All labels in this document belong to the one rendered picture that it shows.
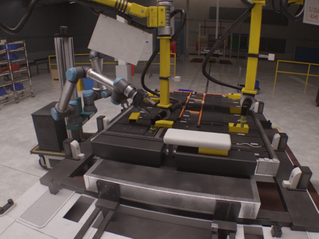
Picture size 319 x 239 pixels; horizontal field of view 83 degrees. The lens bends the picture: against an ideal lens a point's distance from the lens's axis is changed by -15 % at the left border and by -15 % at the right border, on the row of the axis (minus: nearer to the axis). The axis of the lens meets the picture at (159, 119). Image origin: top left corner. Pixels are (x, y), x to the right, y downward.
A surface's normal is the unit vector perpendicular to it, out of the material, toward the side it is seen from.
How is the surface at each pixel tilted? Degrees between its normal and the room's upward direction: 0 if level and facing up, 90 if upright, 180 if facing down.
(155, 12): 90
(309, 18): 90
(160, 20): 90
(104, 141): 0
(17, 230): 0
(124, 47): 90
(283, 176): 0
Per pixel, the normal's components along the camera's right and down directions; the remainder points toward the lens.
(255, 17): -0.48, 0.32
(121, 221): 0.00, -0.93
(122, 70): -0.25, 0.36
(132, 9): 0.27, 0.35
